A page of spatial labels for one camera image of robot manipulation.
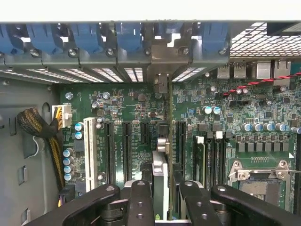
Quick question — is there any red black twisted wire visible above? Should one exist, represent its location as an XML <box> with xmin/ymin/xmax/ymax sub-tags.
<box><xmin>222</xmin><ymin>72</ymin><xmax>301</xmax><ymax>97</ymax></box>

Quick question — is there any green motherboard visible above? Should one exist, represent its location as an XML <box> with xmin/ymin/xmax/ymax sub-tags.
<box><xmin>58</xmin><ymin>75</ymin><xmax>301</xmax><ymax>212</ymax></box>

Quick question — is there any black open PC case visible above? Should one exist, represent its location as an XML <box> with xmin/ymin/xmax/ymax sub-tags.
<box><xmin>0</xmin><ymin>20</ymin><xmax>301</xmax><ymax>226</ymax></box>

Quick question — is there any black yellow sleeved power cable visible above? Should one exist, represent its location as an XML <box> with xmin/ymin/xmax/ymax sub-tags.
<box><xmin>16</xmin><ymin>107</ymin><xmax>66</xmax><ymax>190</ymax></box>

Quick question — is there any perforated silver slot cover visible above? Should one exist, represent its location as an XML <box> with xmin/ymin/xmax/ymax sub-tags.
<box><xmin>173</xmin><ymin>47</ymin><xmax>230</xmax><ymax>82</ymax></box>
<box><xmin>4</xmin><ymin>47</ymin><xmax>82</xmax><ymax>83</ymax></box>
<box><xmin>42</xmin><ymin>47</ymin><xmax>104</xmax><ymax>83</ymax></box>
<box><xmin>0</xmin><ymin>53</ymin><xmax>59</xmax><ymax>85</ymax></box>
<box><xmin>79</xmin><ymin>47</ymin><xmax>123</xmax><ymax>83</ymax></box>
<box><xmin>116</xmin><ymin>47</ymin><xmax>151</xmax><ymax>83</ymax></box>

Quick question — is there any short black expansion slot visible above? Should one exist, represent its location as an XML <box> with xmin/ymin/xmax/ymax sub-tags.
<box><xmin>140</xmin><ymin>121</ymin><xmax>150</xmax><ymax>152</ymax></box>

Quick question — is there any blue slot retention clip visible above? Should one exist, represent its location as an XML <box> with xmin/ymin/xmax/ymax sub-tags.
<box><xmin>116</xmin><ymin>22</ymin><xmax>143</xmax><ymax>53</ymax></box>
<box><xmin>26</xmin><ymin>23</ymin><xmax>64</xmax><ymax>55</ymax></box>
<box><xmin>202</xmin><ymin>22</ymin><xmax>230</xmax><ymax>54</ymax></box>
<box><xmin>0</xmin><ymin>23</ymin><xmax>15</xmax><ymax>55</ymax></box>
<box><xmin>70</xmin><ymin>23</ymin><xmax>104</xmax><ymax>54</ymax></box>

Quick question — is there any white power connector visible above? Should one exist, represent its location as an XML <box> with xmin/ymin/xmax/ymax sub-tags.
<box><xmin>51</xmin><ymin>105</ymin><xmax>72</xmax><ymax>129</ymax></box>

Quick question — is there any white expansion slot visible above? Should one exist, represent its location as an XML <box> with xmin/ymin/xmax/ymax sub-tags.
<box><xmin>83</xmin><ymin>117</ymin><xmax>97</xmax><ymax>193</ymax></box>

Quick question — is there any CPU socket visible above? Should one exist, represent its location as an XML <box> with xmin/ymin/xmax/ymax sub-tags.
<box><xmin>227</xmin><ymin>160</ymin><xmax>294</xmax><ymax>212</ymax></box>

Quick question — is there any empty black RAM slot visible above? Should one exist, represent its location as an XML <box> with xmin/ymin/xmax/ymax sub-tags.
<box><xmin>206</xmin><ymin>131</ymin><xmax>216</xmax><ymax>189</ymax></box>
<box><xmin>293</xmin><ymin>153</ymin><xmax>301</xmax><ymax>214</ymax></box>
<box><xmin>215</xmin><ymin>131</ymin><xmax>228</xmax><ymax>189</ymax></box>

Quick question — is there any silver motherboard port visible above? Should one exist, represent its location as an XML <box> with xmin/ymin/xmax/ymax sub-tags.
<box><xmin>274</xmin><ymin>60</ymin><xmax>292</xmax><ymax>87</ymax></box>
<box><xmin>217</xmin><ymin>61</ymin><xmax>230</xmax><ymax>79</ymax></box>
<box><xmin>256</xmin><ymin>61</ymin><xmax>272</xmax><ymax>80</ymax></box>
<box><xmin>234</xmin><ymin>61</ymin><xmax>247</xmax><ymax>79</ymax></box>

